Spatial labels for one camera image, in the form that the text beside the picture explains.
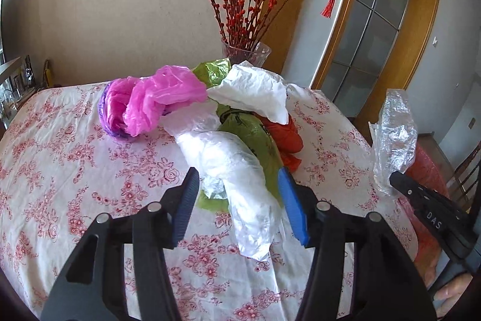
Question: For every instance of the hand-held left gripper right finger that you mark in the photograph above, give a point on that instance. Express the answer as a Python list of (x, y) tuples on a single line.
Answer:
[(295, 212)]

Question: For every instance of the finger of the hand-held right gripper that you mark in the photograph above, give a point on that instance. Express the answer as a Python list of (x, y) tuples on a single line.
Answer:
[(402, 182)]

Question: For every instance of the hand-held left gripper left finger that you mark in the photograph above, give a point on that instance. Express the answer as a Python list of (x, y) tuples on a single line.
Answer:
[(186, 208)]

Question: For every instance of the clear crinkled plastic bag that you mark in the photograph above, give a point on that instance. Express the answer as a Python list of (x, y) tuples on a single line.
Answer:
[(394, 133)]

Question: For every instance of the translucent white plastic bag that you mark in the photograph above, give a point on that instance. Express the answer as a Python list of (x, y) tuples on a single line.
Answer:
[(233, 170)]

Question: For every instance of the orange plastic bag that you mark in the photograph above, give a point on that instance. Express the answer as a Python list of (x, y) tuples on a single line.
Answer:
[(287, 136)]

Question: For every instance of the light green plastic bag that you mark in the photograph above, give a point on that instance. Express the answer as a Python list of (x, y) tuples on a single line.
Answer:
[(248, 133)]

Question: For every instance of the pink plastic bag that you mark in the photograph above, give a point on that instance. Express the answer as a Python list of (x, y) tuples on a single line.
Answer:
[(161, 95)]

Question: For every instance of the person's right hand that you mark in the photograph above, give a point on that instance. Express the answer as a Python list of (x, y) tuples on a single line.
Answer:
[(451, 292)]

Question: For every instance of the floral white tablecloth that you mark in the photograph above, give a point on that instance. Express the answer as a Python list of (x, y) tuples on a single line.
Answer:
[(75, 174)]

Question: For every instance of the purple plastic bag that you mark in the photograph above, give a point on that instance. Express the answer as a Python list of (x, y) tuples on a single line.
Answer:
[(105, 121)]

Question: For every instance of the opaque white plastic bag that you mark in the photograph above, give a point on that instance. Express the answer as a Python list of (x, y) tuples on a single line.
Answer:
[(255, 91)]

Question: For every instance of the clear glass vase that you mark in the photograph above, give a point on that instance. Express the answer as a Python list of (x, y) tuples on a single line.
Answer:
[(246, 56)]

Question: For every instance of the frosted glass panel door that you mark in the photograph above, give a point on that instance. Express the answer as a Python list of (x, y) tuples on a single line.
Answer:
[(375, 16)]

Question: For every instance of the yellow tool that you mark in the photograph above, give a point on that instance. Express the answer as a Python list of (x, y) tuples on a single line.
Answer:
[(47, 72)]

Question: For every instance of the shelf clutter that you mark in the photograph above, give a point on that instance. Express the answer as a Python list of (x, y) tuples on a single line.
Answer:
[(26, 74)]

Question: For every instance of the dark wall plate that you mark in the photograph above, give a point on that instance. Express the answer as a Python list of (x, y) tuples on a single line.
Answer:
[(471, 124)]

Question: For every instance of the small white wall switch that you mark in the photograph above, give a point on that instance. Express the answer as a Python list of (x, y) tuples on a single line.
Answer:
[(436, 41)]

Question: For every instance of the wooden wall trim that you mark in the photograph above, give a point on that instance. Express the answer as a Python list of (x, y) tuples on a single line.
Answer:
[(282, 42)]

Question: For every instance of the wooden door frame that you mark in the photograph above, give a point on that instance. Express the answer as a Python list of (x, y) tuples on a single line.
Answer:
[(417, 5)]

